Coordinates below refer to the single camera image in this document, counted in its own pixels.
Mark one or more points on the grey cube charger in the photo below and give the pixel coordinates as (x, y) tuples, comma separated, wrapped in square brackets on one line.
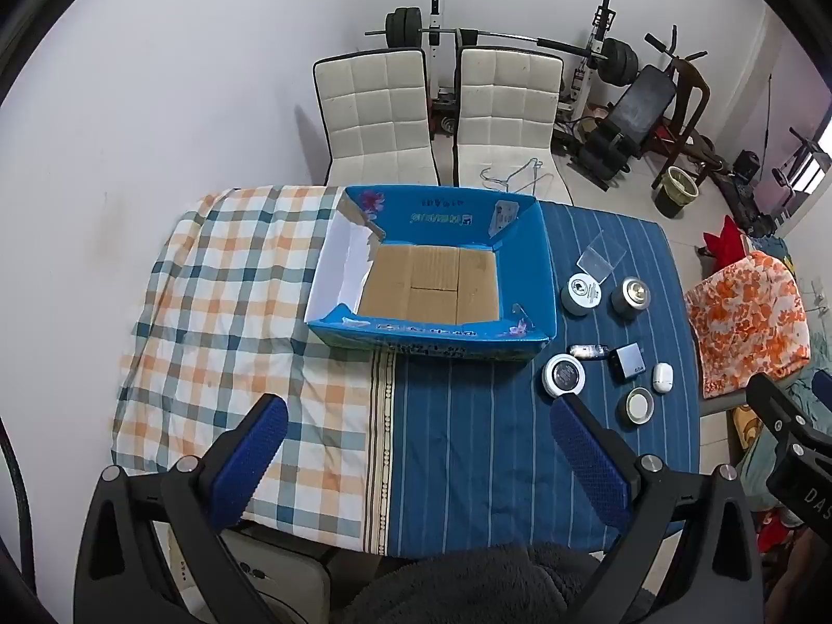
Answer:
[(627, 363)]

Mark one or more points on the blue cardboard box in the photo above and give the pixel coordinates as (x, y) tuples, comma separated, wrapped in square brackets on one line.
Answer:
[(520, 273)]

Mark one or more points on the red cloth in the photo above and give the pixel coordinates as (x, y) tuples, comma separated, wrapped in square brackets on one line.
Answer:
[(729, 240)]

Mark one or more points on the white earbud case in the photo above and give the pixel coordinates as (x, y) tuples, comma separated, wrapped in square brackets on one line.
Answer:
[(663, 379)]

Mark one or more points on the plaid and striped bed sheet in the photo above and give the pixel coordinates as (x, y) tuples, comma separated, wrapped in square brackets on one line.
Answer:
[(247, 312)]

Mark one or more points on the orange floral blanket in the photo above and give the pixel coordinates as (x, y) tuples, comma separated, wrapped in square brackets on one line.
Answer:
[(747, 312)]

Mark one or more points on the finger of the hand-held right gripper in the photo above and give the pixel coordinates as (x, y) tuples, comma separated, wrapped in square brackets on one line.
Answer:
[(777, 406)]

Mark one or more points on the clear acrylic box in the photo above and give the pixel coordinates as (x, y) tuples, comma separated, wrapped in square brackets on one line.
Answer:
[(601, 259)]

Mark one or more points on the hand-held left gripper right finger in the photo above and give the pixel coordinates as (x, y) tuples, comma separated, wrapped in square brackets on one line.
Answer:
[(588, 461)]

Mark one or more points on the white compact with black top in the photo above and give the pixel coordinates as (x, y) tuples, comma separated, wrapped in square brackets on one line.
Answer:
[(564, 376)]

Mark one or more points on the white plastic stool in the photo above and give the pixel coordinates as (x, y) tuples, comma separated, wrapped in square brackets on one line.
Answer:
[(286, 578)]

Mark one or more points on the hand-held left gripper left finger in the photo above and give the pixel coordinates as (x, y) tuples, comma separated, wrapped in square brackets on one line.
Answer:
[(250, 461)]

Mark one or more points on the gold lid jar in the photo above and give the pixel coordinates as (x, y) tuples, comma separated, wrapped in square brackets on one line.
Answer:
[(636, 406)]

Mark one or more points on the black weight bench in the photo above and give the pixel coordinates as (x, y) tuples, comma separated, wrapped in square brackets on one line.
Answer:
[(637, 107)]

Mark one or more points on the white quilted chair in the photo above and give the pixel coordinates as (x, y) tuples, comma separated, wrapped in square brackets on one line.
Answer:
[(507, 110), (374, 110)]

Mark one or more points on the small silver tube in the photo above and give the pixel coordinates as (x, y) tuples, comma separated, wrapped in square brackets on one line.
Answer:
[(588, 351)]

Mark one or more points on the black barbell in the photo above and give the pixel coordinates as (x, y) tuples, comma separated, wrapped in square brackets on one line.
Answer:
[(403, 27)]

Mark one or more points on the white cream jar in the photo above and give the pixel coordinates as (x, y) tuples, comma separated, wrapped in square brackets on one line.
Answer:
[(582, 292)]

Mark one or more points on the white barbell rack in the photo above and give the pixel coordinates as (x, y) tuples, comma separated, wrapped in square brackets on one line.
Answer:
[(434, 58)]

